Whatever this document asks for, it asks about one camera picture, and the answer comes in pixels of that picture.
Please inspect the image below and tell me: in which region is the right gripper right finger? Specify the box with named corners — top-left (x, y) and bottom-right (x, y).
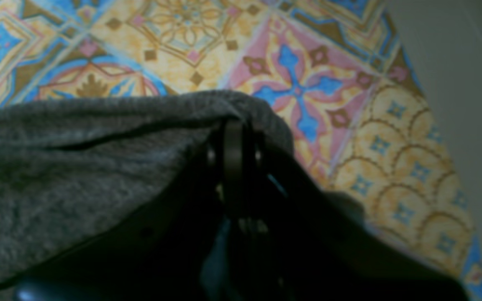
top-left (241, 123), bottom-right (467, 301)

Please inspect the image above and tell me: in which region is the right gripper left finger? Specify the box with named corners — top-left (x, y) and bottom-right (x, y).
top-left (13, 120), bottom-right (243, 301)

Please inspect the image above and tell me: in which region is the grey t-shirt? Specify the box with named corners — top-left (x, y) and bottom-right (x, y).
top-left (0, 90), bottom-right (294, 285)

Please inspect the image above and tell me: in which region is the patterned tile tablecloth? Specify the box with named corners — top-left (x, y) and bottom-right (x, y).
top-left (0, 0), bottom-right (482, 301)

